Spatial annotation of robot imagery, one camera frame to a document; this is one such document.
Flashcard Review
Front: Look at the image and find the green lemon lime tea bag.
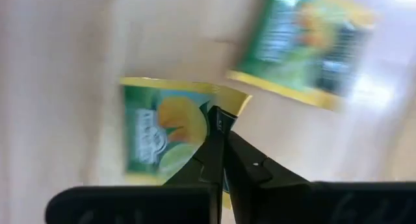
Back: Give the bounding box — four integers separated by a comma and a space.
119, 76, 253, 210
226, 0, 380, 112

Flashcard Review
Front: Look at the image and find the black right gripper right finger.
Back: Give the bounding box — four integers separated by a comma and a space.
224, 132, 416, 224

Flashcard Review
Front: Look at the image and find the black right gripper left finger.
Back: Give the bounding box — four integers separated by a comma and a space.
45, 105, 237, 224

